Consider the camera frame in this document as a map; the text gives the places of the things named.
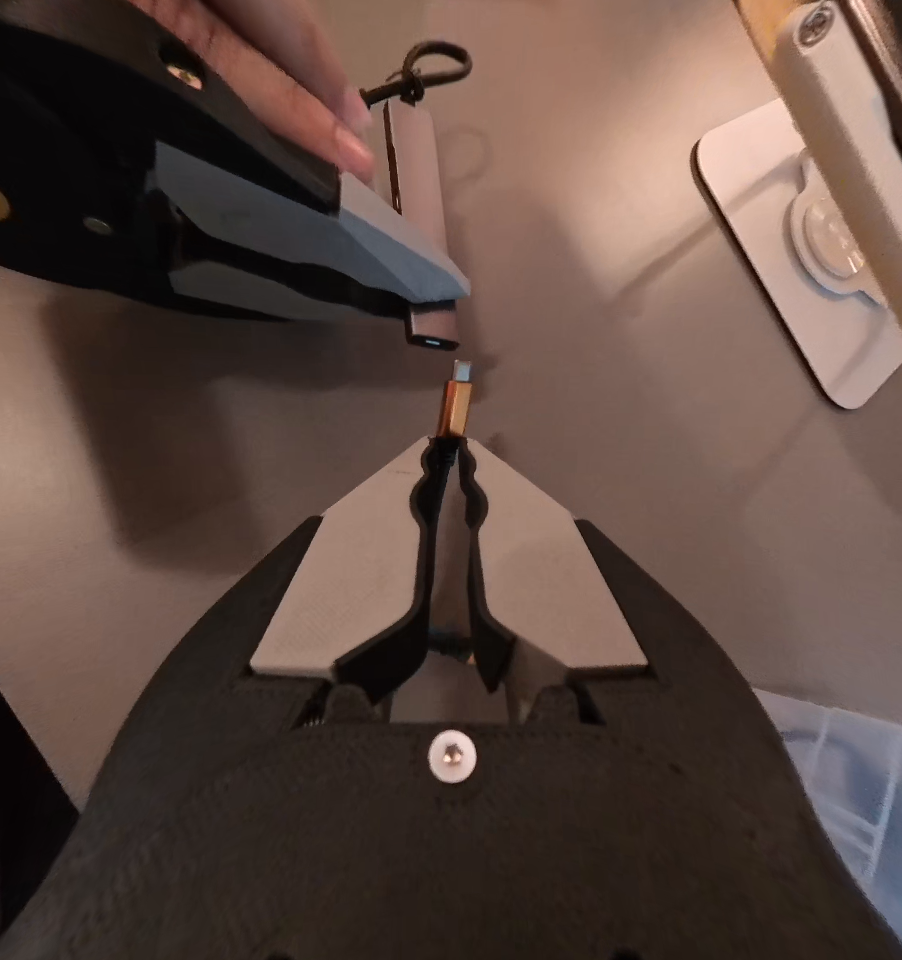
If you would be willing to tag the person's left hand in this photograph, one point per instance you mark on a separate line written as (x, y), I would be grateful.
(286, 67)

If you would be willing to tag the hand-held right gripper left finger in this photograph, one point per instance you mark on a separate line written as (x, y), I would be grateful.
(346, 585)

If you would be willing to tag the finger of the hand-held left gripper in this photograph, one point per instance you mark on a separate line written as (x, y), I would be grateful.
(271, 300)
(376, 240)

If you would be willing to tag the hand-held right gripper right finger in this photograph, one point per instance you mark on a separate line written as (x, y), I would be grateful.
(556, 585)

